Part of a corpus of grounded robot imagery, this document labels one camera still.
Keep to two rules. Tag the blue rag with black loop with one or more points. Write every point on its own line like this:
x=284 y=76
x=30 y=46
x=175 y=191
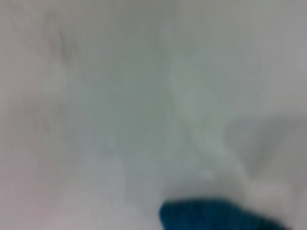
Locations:
x=216 y=215

